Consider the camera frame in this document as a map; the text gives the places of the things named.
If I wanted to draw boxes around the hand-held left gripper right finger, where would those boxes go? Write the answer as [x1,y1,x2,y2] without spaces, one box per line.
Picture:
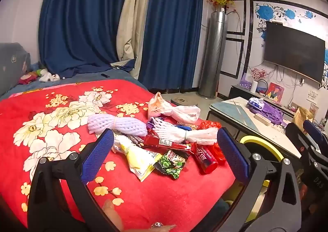
[217,127,303,232]

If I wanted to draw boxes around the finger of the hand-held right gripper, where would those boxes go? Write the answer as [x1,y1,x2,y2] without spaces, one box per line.
[303,119,328,147]
[285,122,312,161]

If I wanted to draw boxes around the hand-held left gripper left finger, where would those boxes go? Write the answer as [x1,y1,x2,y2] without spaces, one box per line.
[27,128,123,232]

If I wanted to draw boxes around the yellow rimmed trash bin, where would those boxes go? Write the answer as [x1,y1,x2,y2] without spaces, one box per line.
[223,135,284,225]

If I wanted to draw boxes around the red tube snack packet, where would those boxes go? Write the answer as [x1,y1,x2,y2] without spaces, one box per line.
[191,142,219,174]

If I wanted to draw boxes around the lavender foam fruit net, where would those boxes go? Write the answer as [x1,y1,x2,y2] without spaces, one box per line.
[87,114,148,136]

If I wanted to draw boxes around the yellow snack packet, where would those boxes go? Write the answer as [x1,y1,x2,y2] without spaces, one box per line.
[113,135,162,182]

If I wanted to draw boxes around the red plastic bag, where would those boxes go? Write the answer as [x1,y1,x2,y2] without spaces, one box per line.
[197,120,227,164]

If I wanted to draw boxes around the green pea snack packet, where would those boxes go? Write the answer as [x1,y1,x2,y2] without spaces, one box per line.
[153,149,190,179]

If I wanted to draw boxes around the white foam fruit net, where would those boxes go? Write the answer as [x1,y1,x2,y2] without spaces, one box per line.
[151,117,219,145]

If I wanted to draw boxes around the white plastic bag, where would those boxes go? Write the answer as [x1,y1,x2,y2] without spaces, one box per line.
[148,92,201,123]

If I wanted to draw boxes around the person's left hand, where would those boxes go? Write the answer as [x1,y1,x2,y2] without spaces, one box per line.
[102,199,177,232]

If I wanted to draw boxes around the brown paper bag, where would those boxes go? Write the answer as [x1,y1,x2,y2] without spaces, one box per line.
[292,106,314,130]

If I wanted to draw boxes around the purple plastic bag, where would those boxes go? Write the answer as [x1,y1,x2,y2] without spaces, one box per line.
[250,101,285,125]

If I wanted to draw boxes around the white power strip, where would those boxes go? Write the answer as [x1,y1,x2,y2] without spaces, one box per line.
[254,113,272,126]

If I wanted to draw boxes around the dark chocolate bar wrapper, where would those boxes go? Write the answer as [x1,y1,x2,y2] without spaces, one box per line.
[127,134,146,148]

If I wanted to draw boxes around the red framed painting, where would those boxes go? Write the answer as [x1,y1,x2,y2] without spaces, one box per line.
[265,82,285,103]

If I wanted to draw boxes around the blue and white tissue pack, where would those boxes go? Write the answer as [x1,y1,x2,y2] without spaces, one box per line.
[246,97,264,110]

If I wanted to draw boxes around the purple snack wrapper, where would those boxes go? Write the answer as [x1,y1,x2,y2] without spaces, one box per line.
[146,117,164,132]

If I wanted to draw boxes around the round blue ornament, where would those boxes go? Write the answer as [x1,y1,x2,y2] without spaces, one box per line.
[256,80,269,95]

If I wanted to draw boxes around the black television stand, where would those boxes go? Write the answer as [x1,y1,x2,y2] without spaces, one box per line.
[228,85,328,125]

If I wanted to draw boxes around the white vase with red flowers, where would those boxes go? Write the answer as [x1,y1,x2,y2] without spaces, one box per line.
[250,68,268,94]

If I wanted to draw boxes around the red snack bar wrapper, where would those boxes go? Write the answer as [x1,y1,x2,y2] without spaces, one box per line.
[143,130,195,154]

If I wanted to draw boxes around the purple patterned box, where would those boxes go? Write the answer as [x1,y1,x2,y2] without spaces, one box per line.
[239,72,253,88]

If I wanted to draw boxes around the blue bedsheet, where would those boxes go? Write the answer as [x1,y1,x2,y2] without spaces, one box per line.
[0,71,149,99]

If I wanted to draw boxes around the red floral blanket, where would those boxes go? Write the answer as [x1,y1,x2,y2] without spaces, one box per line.
[0,78,236,232]

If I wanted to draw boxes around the black flat television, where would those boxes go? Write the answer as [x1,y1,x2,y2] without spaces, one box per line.
[264,21,326,84]

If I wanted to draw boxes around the white plush toy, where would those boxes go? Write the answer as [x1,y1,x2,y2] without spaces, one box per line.
[38,68,60,83]

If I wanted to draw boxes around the silver standing air conditioner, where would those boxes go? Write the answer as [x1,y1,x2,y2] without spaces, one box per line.
[198,8,228,99]

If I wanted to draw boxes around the red plush toy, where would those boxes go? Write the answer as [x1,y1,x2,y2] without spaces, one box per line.
[19,69,39,85]

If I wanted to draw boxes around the narrow blue curtain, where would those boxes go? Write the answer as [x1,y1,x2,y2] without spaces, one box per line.
[138,0,205,89]

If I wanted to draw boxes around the wide blue curtain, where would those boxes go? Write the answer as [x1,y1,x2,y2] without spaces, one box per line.
[38,0,135,79]

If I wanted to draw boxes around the beige curtain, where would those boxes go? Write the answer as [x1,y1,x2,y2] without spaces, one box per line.
[116,0,157,79]

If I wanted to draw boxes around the blue flower wall decal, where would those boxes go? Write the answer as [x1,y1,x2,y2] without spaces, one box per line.
[255,2,315,40]

